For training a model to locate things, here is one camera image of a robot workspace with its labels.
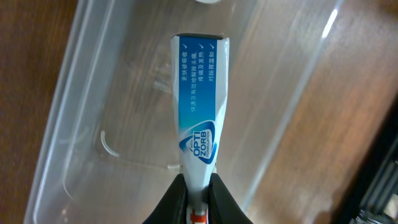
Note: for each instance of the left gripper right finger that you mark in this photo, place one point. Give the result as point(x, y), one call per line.
point(223, 208)

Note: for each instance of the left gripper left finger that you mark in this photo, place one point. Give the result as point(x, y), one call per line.
point(172, 208)

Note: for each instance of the white Panadol medicine box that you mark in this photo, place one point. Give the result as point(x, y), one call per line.
point(200, 66)

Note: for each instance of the clear plastic container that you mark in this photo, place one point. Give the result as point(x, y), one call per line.
point(110, 147)

